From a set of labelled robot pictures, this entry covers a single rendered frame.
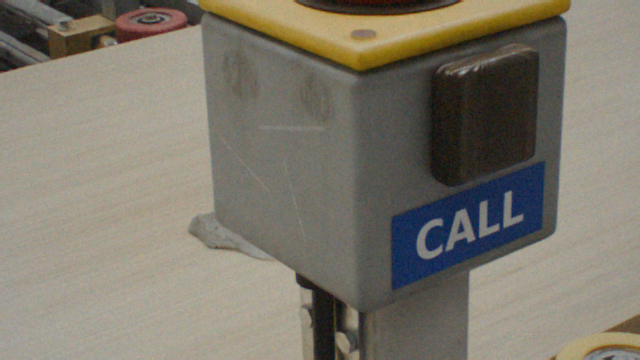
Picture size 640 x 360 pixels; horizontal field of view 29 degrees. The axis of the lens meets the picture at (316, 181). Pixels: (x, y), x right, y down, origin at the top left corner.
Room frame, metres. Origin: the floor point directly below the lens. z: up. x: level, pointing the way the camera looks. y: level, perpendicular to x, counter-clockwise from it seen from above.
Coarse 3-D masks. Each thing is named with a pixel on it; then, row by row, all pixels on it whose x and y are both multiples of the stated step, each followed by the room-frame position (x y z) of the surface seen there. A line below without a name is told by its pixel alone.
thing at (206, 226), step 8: (200, 216) 0.81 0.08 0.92; (208, 216) 0.81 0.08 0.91; (192, 224) 0.81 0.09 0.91; (200, 224) 0.80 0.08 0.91; (208, 224) 0.81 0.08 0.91; (216, 224) 0.81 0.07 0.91; (192, 232) 0.80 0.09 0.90; (200, 232) 0.80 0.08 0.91; (208, 232) 0.79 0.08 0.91; (216, 232) 0.79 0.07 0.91; (224, 232) 0.79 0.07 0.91; (208, 240) 0.79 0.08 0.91; (216, 240) 0.78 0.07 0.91; (224, 240) 0.78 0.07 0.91; (232, 240) 0.78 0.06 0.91; (240, 240) 0.78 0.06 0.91; (240, 248) 0.78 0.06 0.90; (248, 248) 0.77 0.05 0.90; (256, 248) 0.77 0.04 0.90; (248, 256) 0.77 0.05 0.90; (256, 256) 0.77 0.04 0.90; (264, 256) 0.77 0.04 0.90
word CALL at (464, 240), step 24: (528, 168) 0.29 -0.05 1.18; (480, 192) 0.28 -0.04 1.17; (504, 192) 0.29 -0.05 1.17; (528, 192) 0.29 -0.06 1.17; (408, 216) 0.27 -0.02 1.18; (432, 216) 0.27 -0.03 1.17; (456, 216) 0.28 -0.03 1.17; (480, 216) 0.28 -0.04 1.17; (504, 216) 0.29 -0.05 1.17; (528, 216) 0.29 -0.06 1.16; (408, 240) 0.27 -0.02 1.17; (432, 240) 0.27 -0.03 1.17; (456, 240) 0.28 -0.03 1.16; (480, 240) 0.28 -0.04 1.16; (504, 240) 0.29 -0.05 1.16; (408, 264) 0.27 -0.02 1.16; (432, 264) 0.27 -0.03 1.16
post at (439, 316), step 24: (432, 288) 0.30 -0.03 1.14; (456, 288) 0.30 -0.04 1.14; (312, 312) 0.30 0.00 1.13; (336, 312) 0.30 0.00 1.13; (384, 312) 0.29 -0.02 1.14; (408, 312) 0.29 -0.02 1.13; (432, 312) 0.30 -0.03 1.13; (456, 312) 0.30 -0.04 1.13; (384, 336) 0.29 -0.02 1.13; (408, 336) 0.29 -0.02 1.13; (432, 336) 0.30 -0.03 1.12; (456, 336) 0.30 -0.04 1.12
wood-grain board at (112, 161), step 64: (576, 0) 1.36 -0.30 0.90; (64, 64) 1.20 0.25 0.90; (128, 64) 1.19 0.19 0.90; (192, 64) 1.19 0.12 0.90; (576, 64) 1.15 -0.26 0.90; (0, 128) 1.03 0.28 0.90; (64, 128) 1.02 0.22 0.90; (128, 128) 1.02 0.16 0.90; (192, 128) 1.01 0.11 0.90; (576, 128) 0.98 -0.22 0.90; (0, 192) 0.89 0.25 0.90; (64, 192) 0.89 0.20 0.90; (128, 192) 0.88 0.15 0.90; (192, 192) 0.88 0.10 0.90; (576, 192) 0.86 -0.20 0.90; (0, 256) 0.78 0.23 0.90; (64, 256) 0.78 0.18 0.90; (128, 256) 0.78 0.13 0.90; (192, 256) 0.77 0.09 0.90; (512, 256) 0.76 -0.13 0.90; (576, 256) 0.75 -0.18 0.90; (0, 320) 0.69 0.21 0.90; (64, 320) 0.69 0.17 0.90; (128, 320) 0.69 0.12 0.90; (192, 320) 0.69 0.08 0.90; (256, 320) 0.68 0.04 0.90; (512, 320) 0.67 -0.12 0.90; (576, 320) 0.67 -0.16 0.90
